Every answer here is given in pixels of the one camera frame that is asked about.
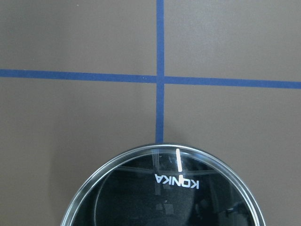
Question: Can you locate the glass pot lid blue knob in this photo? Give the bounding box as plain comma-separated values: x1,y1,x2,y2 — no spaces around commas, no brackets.
61,143,266,226

